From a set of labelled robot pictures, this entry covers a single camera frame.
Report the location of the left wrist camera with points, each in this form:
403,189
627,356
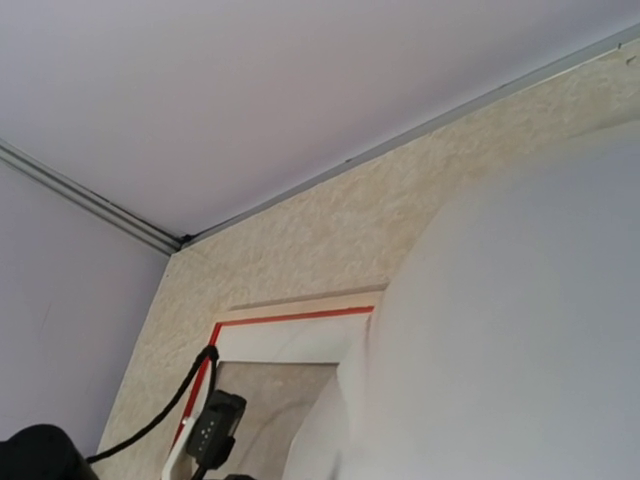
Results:
205,442

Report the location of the white mat board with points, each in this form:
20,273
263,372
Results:
321,336

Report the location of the wooden red photo frame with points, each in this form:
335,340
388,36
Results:
355,298

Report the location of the white photo paper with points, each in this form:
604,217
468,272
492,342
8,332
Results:
507,344

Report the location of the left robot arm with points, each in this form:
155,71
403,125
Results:
43,452

